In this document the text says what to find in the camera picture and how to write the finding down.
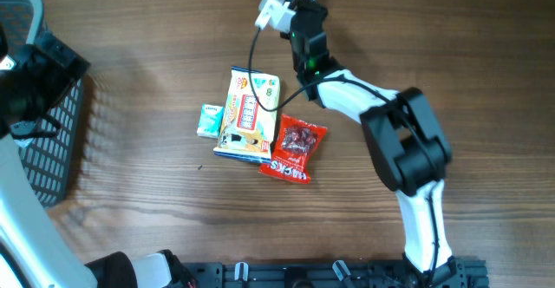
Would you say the red snack bag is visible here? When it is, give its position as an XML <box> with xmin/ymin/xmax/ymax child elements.
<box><xmin>258</xmin><ymin>114</ymin><xmax>328</xmax><ymax>184</ymax></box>

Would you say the yellow cracker bag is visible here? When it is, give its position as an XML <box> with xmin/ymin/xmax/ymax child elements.
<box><xmin>213</xmin><ymin>66</ymin><xmax>280</xmax><ymax>164</ymax></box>

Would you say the teal tissue pack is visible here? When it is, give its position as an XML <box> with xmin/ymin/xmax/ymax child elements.
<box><xmin>197</xmin><ymin>104</ymin><xmax>224</xmax><ymax>139</ymax></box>

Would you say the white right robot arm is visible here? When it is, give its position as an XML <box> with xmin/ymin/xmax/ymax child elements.
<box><xmin>283</xmin><ymin>0</ymin><xmax>452</xmax><ymax>287</ymax></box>

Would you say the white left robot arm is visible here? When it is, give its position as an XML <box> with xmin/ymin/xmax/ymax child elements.
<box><xmin>1</xmin><ymin>43</ymin><xmax>186</xmax><ymax>287</ymax></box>

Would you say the grey plastic basket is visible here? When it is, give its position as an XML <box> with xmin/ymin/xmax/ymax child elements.
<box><xmin>1</xmin><ymin>0</ymin><xmax>90</xmax><ymax>208</ymax></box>

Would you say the black right camera cable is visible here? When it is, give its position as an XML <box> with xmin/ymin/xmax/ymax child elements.
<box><xmin>247</xmin><ymin>27</ymin><xmax>441</xmax><ymax>280</ymax></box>

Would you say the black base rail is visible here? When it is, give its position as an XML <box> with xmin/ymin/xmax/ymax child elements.
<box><xmin>184</xmin><ymin>258</ymin><xmax>490</xmax><ymax>288</ymax></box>

